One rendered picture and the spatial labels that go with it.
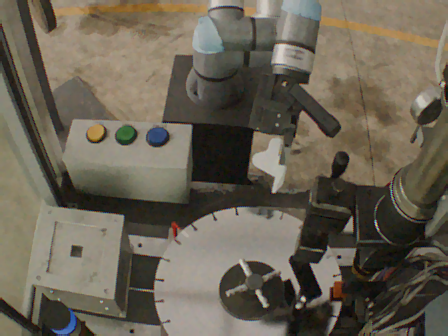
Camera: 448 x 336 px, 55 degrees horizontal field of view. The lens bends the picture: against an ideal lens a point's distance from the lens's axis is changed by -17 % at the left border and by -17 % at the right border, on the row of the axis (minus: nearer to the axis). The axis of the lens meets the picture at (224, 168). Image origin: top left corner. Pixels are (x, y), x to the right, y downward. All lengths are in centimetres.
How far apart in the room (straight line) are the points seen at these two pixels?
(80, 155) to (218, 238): 36
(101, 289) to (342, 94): 178
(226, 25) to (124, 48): 166
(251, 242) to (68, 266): 35
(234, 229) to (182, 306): 18
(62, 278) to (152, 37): 187
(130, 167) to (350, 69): 172
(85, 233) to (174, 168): 23
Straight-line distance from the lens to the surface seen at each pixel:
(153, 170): 103
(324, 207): 58
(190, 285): 85
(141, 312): 104
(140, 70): 244
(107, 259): 93
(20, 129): 85
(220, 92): 126
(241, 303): 83
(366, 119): 237
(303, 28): 87
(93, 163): 105
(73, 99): 236
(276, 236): 89
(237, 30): 95
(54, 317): 64
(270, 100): 84
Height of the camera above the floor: 175
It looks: 58 degrees down
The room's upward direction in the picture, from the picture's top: 4 degrees clockwise
